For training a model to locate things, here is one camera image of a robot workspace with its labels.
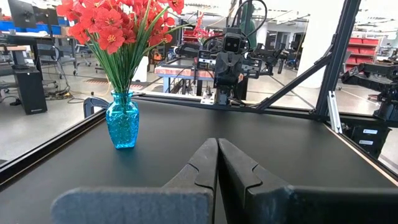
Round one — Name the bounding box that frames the blue storage bin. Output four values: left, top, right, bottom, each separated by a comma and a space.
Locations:
26, 24, 62, 35

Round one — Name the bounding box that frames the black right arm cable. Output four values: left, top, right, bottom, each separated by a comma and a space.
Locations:
230, 0, 269, 40

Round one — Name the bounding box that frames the blue glass vase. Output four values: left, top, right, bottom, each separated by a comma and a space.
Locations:
105, 90, 140, 149

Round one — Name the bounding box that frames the red background flower bunch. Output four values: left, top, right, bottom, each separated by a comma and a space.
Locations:
192, 14, 215, 44

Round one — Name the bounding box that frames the black control box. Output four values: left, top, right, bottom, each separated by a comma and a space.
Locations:
343, 124, 392, 160

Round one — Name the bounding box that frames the red storage bin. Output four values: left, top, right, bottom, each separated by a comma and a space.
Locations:
183, 29, 200, 43

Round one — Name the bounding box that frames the person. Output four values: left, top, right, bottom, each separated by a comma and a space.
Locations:
239, 2, 259, 50

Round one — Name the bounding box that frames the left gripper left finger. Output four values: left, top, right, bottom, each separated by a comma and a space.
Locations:
51, 138, 219, 224

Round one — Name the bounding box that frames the black aluminium rig frame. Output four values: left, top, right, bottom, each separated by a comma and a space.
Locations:
0, 0, 398, 187

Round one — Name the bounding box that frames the black computer tower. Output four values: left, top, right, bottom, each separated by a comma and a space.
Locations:
14, 67, 49, 115

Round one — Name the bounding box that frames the white metal bracket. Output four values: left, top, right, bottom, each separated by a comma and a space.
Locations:
326, 90, 343, 134

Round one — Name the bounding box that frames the black computer monitor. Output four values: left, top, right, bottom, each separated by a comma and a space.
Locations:
32, 6, 60, 27
7, 0, 37, 29

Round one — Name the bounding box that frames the black floor cable bundle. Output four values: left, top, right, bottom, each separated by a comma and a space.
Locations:
46, 86, 85, 103

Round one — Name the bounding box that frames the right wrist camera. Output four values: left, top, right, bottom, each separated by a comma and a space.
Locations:
223, 27, 243, 54

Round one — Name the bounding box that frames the silver mounting bracket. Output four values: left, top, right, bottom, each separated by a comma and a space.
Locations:
200, 90, 216, 106

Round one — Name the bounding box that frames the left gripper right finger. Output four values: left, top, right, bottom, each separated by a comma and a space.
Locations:
219, 139, 398, 224

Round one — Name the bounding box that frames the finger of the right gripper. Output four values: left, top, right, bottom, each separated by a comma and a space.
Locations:
229, 52, 246, 78
215, 52, 231, 78

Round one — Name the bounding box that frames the white waste bin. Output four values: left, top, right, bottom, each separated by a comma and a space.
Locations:
132, 55, 149, 83

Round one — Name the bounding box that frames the wooden top workbench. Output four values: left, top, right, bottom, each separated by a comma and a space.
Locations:
154, 57, 218, 96

